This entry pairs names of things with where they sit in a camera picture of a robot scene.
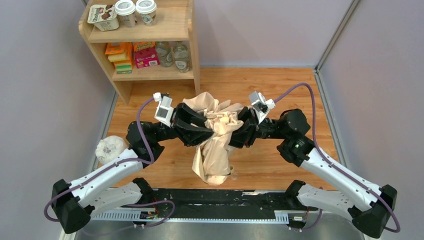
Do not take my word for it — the purple cable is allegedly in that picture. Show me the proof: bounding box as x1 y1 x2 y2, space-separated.
43 96 176 228
273 82 401 234

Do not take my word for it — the white lidded cup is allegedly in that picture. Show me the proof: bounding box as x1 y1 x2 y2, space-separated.
135 0 157 27
115 0 137 28

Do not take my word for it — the white crumpled plastic bag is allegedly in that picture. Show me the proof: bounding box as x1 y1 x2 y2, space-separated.
94 135 128 165

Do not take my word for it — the orange sponge pack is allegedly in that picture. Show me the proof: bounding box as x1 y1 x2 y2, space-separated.
105 42 134 74

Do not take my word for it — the clear glass bottle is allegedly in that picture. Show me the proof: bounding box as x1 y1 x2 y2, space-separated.
155 41 173 68
173 41 190 73

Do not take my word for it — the beige folding umbrella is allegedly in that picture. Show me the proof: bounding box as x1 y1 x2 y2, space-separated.
182 92 244 186

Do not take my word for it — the right clear glass bottle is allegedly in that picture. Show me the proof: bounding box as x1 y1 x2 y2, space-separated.
173 41 190 73

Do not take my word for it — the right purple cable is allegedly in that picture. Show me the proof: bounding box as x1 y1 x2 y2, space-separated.
273 82 401 234

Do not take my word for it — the pink orange snack box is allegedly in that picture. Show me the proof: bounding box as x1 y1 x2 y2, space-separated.
132 41 160 69

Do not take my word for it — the right white lidded cup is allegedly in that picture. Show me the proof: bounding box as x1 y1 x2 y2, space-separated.
135 0 157 27

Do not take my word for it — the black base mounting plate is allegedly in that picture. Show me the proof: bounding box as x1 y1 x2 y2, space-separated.
137 188 316 220

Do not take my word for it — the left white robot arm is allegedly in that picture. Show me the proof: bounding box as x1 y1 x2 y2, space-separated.
45 101 213 234

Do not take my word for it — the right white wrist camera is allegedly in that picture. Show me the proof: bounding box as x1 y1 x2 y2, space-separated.
248 91 276 124

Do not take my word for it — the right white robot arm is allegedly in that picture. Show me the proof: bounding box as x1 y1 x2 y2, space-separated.
229 107 398 239

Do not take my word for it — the wooden shelf unit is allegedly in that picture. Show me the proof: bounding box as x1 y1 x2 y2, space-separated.
78 0 201 104

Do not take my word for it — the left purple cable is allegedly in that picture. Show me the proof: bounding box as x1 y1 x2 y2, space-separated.
43 96 176 228

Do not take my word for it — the aluminium frame rail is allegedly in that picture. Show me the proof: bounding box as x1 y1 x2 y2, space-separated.
59 198 382 240

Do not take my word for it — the left clear glass bottle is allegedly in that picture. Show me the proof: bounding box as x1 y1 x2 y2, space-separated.
155 41 173 68

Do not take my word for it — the Chobani yogurt tub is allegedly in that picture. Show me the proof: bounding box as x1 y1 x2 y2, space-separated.
87 4 120 32

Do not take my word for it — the left white lidded cup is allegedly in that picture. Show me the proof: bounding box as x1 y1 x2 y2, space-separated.
115 0 137 28

